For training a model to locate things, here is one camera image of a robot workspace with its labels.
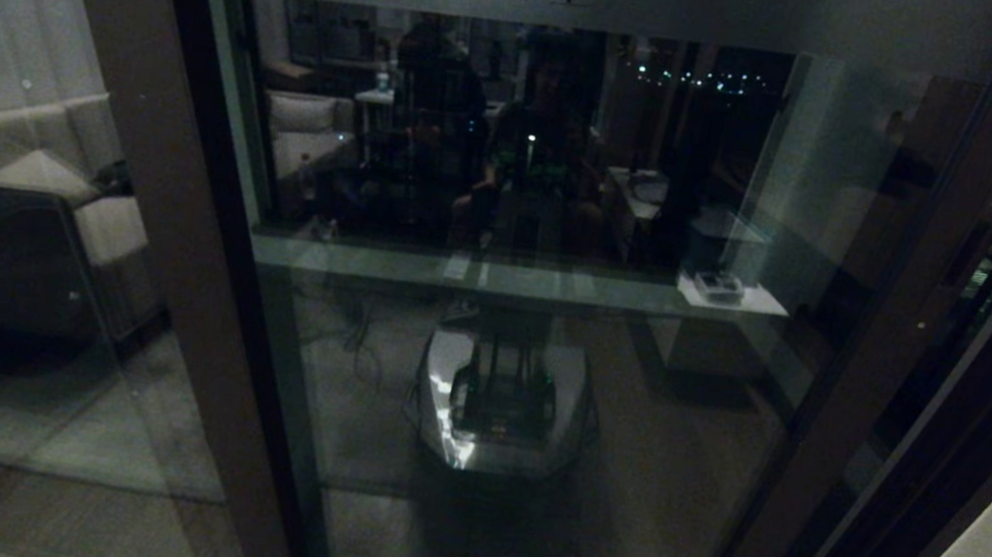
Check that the grey rug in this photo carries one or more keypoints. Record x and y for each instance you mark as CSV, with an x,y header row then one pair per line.
x,y
90,427

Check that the brown framed fixed glass panel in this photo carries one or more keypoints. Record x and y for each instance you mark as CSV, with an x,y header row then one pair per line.
x,y
200,299

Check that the brown framed sliding glass door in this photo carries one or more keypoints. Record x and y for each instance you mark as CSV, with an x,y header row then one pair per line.
x,y
849,407

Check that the light grey sofa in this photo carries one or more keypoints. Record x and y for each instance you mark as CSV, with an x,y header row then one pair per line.
x,y
105,221

